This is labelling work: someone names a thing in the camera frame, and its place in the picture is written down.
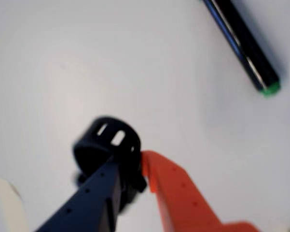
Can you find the beige masking tape strip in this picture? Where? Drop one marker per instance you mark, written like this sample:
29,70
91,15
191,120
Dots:
7,205

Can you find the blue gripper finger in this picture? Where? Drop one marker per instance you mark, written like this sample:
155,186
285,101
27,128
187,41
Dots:
91,205

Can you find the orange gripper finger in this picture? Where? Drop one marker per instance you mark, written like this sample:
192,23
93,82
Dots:
181,203

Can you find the black marker with green cap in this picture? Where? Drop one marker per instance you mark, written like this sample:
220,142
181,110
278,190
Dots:
243,46

